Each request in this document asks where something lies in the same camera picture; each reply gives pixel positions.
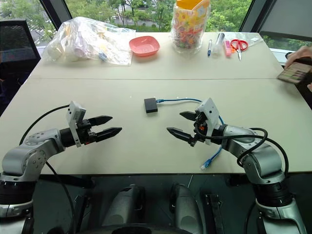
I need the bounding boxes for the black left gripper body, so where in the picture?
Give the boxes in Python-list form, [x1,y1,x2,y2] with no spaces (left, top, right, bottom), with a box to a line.
[76,119,98,146]

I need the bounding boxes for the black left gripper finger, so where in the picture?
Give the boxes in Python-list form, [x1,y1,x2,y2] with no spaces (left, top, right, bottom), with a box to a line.
[96,127,123,143]
[88,116,114,128]

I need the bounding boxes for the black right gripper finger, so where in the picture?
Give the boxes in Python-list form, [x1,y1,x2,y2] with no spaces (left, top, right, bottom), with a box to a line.
[179,111,197,121]
[166,127,195,147]

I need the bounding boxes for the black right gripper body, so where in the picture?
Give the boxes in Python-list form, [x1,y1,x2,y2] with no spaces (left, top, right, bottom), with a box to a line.
[189,108,211,147]

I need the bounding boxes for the small black adapter box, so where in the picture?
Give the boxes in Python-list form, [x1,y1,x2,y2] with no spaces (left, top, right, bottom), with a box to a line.
[143,97,158,114]

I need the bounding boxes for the grey rounded shape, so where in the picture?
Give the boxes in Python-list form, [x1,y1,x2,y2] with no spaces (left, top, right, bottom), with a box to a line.
[101,183,145,229]
[169,182,204,234]

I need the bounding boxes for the clear plastic tube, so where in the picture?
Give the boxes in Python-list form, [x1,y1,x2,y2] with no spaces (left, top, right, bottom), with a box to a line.
[212,32,225,59]

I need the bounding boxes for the clear plastic bag of items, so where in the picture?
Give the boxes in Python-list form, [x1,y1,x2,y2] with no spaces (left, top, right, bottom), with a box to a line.
[43,16,137,66]

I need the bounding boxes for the black flat bar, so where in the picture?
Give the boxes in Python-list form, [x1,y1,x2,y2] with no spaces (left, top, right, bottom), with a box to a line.
[204,193,224,234]

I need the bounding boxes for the pink plastic bowl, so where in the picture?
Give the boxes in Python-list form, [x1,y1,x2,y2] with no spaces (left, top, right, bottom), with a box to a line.
[128,35,160,58]

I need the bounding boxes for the bag of colourful candies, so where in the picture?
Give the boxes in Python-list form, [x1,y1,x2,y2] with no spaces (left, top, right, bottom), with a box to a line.
[170,0,211,54]

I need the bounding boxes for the red scissors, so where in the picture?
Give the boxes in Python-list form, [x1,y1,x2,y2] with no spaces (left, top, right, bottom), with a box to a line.
[230,39,249,61]

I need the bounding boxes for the clear flat plastic sleeve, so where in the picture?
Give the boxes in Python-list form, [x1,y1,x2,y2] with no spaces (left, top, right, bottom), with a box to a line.
[222,32,259,50]

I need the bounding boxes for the black mesh chair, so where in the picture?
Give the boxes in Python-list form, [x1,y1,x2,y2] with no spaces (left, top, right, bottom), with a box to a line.
[0,19,41,82]

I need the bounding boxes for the blue Ethernet cable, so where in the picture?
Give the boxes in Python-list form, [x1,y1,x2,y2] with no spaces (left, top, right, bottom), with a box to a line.
[156,97,224,171]

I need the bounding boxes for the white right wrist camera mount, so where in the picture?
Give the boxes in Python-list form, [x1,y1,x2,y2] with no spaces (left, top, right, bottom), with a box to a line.
[195,97,220,146]

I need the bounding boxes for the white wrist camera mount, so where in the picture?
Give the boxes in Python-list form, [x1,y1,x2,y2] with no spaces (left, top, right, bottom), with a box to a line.
[195,97,220,146]
[65,100,87,148]

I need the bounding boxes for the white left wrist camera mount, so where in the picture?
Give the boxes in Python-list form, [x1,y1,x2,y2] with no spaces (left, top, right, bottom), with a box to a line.
[65,100,87,148]

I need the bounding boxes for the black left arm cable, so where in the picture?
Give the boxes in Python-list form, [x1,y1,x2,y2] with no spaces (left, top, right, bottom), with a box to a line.
[19,104,77,234]

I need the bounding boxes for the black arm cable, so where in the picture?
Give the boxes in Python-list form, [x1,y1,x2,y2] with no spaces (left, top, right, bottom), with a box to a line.
[194,121,290,177]
[19,104,77,234]

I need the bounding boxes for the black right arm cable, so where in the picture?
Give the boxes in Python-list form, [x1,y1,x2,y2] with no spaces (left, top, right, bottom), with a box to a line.
[194,121,290,177]

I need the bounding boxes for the black window frame post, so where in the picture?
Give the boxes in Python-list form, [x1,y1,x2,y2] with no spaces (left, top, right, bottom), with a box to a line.
[238,0,259,33]
[43,0,74,33]

